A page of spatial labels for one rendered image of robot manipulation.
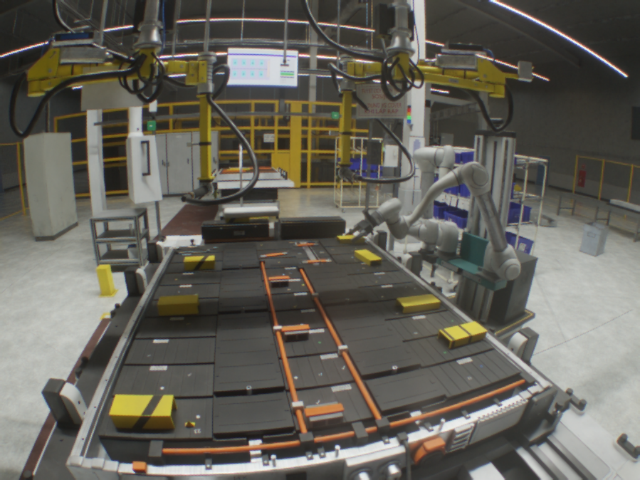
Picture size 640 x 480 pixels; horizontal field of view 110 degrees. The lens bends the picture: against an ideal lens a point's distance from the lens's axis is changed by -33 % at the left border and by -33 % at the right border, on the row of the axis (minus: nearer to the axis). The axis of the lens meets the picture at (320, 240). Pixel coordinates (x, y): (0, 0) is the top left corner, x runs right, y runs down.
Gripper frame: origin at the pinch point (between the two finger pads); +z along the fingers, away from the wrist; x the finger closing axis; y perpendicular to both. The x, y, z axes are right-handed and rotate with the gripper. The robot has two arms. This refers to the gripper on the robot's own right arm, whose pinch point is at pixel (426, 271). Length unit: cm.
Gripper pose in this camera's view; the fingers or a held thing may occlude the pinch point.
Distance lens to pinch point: 245.8
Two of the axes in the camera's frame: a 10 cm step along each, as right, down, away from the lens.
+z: -0.3, 9.6, 2.9
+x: -4.2, -2.7, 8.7
